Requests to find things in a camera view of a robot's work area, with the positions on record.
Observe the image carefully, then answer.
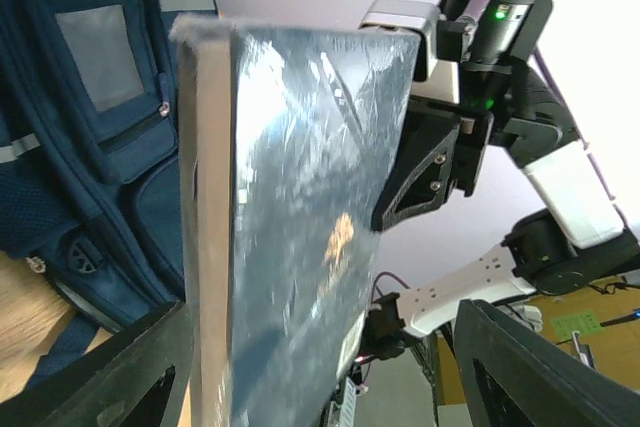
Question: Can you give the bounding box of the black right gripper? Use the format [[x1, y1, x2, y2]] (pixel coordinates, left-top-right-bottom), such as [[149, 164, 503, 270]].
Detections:
[[372, 0, 554, 232]]

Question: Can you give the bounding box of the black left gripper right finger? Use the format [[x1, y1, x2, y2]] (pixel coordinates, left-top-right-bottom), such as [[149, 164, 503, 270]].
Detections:
[[454, 300, 639, 427]]

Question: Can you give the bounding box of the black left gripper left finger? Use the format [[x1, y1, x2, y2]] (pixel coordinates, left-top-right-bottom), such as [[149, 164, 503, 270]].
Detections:
[[1, 303, 194, 426]]

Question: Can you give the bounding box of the dark blue hardcover book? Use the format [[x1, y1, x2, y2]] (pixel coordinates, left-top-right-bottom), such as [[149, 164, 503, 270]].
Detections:
[[170, 14, 418, 426]]

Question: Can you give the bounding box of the navy blue student backpack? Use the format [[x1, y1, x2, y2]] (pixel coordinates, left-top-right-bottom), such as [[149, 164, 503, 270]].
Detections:
[[1, 0, 219, 385]]

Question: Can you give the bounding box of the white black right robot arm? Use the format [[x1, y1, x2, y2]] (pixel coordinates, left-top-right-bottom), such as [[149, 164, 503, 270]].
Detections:
[[362, 0, 639, 353]]

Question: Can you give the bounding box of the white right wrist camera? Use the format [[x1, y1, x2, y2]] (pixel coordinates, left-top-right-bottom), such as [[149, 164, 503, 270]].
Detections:
[[360, 0, 440, 38]]

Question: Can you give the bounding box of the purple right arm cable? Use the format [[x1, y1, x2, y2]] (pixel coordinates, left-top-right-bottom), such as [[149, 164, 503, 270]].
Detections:
[[462, 0, 636, 238]]

